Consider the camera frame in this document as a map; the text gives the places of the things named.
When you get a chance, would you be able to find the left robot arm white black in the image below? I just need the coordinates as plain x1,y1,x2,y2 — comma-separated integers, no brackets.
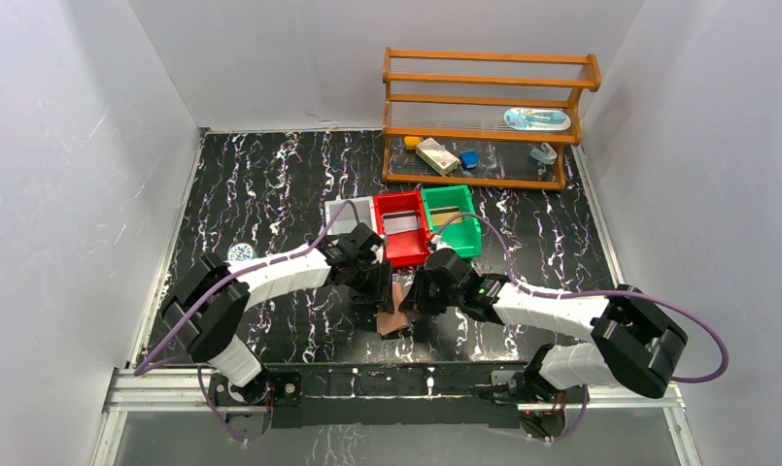
160,223,393,404

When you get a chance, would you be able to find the brown leather card holder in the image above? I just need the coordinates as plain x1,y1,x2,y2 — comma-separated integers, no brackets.
375,283,410,338

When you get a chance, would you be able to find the green plastic bin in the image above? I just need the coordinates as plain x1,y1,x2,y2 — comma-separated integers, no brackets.
421,185,482,259

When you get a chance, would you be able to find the gold card in green bin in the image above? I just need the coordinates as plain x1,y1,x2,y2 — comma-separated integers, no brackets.
429,206,460,225

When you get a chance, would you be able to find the light blue tape dispenser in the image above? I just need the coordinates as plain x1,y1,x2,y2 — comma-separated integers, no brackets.
529,143,559,165

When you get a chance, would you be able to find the small blue block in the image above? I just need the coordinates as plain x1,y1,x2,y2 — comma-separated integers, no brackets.
459,150,479,170

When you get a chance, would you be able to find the white cardboard box on shelf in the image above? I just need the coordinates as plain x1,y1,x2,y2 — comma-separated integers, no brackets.
415,138,460,176

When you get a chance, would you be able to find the blue patterned can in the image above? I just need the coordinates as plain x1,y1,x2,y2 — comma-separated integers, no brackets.
226,242,256,264

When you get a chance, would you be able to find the small yellow block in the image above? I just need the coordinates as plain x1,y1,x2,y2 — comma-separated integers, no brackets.
403,136,422,150

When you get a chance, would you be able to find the red plastic bin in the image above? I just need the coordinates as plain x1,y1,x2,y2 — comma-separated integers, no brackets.
373,191,429,269

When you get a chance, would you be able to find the white card in red bin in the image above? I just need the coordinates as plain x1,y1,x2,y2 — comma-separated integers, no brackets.
381,211,421,236

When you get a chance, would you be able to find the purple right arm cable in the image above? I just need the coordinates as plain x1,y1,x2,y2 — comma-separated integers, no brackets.
433,212,731,445

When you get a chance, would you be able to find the wooden orange shelf rack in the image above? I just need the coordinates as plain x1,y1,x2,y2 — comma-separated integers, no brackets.
382,48,602,191

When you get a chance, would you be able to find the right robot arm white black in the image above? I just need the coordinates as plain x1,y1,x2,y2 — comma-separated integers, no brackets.
399,249,687,402

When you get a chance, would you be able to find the black metal base frame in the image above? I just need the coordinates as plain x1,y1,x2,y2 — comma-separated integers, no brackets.
206,362,587,441

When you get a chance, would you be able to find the teal packaged tool on shelf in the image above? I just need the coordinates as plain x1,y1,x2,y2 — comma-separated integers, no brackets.
503,108,571,132

